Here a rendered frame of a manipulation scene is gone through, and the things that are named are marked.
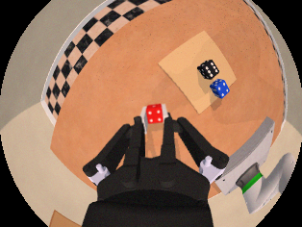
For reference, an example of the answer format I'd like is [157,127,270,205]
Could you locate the tan square mat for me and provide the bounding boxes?
[158,31,237,114]

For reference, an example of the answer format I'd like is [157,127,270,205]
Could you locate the black die with white pips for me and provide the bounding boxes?
[197,60,219,80]

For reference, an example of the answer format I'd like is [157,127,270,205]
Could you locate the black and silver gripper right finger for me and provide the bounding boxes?
[157,104,229,188]

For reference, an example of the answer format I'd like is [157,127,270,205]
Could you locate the blue die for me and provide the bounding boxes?
[210,79,230,99]

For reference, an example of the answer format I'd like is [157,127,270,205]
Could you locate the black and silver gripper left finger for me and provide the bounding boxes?
[83,106,148,188]

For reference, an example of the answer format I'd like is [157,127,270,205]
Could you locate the red die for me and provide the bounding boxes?
[146,104,164,124]

